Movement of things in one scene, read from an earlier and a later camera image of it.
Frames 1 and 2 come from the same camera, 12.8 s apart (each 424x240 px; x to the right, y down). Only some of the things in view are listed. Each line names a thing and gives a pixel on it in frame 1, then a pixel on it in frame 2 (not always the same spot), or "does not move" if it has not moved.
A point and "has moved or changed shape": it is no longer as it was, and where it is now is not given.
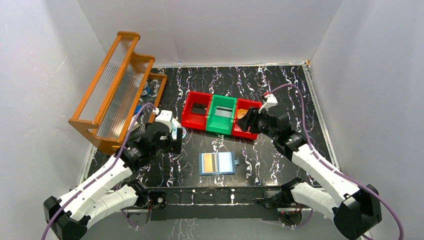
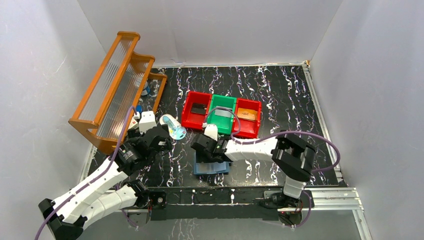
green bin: [221, 114] does not move
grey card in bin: [223, 111] does not move
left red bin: [196, 110] does not move
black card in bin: [200, 108] does not move
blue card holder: [222, 163] has moved or changed shape
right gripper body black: [264, 127] -> [204, 157]
